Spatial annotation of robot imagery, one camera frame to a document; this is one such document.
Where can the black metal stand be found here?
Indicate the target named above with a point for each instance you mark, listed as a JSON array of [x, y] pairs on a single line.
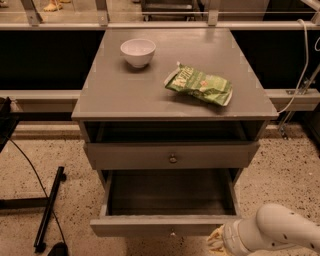
[[47, 203]]

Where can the black equipment at left edge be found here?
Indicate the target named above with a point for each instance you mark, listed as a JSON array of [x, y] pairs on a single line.
[[8, 122]]

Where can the metal railing frame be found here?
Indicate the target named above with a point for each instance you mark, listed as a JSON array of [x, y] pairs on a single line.
[[102, 14]]

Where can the green chip bag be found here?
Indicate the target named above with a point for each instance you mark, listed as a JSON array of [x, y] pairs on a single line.
[[205, 87]]

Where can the grey wooden drawer cabinet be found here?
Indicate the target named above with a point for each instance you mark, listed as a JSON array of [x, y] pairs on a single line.
[[171, 99]]

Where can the grey drawer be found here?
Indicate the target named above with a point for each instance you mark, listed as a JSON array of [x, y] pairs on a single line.
[[150, 156], [166, 203]]

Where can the white ceramic bowl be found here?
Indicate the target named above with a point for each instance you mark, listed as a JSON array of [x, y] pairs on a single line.
[[138, 52]]

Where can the padded gripper body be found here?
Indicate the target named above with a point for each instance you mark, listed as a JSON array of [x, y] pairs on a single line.
[[230, 237]]

